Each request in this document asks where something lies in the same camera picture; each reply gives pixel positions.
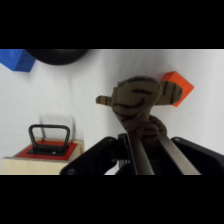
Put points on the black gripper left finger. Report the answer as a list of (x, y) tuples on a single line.
[(140, 156)]

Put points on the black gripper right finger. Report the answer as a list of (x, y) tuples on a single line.
[(176, 156)]

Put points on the striped plush tiger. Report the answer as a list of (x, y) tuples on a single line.
[(133, 100)]

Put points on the black bowl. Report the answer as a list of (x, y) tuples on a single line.
[(56, 56)]

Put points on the orange block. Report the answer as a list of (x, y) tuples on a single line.
[(184, 87)]

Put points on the light wooden box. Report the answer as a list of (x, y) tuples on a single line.
[(20, 166)]

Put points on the blue cube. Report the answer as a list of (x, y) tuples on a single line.
[(15, 60)]

